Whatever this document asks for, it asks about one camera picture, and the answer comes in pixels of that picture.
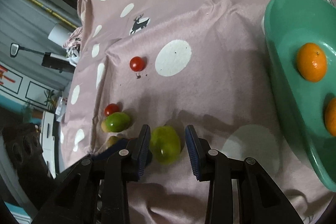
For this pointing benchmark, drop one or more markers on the pink polka-dot cloth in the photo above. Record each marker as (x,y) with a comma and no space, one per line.
(210,82)

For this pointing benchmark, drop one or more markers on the green apple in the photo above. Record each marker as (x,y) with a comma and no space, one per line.
(165,145)

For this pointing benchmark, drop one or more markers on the potted plant in brown pot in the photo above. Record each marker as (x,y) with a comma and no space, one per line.
(51,100)

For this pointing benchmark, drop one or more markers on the green bowl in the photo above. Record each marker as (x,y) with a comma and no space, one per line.
(288,29)

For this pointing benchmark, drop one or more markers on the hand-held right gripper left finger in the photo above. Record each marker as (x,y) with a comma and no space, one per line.
(143,153)

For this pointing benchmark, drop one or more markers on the red wall decoration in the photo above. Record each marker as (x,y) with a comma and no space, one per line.
(6,77)

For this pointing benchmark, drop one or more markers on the red tomato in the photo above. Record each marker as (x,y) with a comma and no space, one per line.
(111,109)
(137,64)

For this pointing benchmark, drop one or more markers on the pink clothes pile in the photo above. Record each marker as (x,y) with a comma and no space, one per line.
(73,37)

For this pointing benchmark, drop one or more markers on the orange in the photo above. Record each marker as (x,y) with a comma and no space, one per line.
(311,61)
(331,116)

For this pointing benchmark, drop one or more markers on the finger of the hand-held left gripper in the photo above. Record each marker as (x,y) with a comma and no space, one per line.
(149,158)

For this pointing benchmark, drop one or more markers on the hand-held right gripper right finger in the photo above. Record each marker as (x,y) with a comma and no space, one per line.
(193,153)

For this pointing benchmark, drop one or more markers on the white tower appliance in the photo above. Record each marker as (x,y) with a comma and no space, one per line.
(56,32)

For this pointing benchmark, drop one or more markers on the white low cabinet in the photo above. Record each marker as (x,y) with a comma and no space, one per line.
(48,129)

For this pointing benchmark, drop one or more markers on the yellow striped pole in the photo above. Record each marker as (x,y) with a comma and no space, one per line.
(42,5)

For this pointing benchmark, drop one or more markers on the grey curtain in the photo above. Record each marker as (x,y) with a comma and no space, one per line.
(26,29)

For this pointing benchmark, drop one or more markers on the green mango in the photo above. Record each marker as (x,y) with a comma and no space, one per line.
(116,121)

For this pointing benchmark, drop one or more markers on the printed cardboard box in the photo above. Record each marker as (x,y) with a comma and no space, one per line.
(61,108)

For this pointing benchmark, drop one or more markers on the black white upright vacuum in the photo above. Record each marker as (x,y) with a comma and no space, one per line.
(55,61)

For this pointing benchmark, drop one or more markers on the small yellow-green plum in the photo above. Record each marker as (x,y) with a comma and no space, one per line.
(112,141)

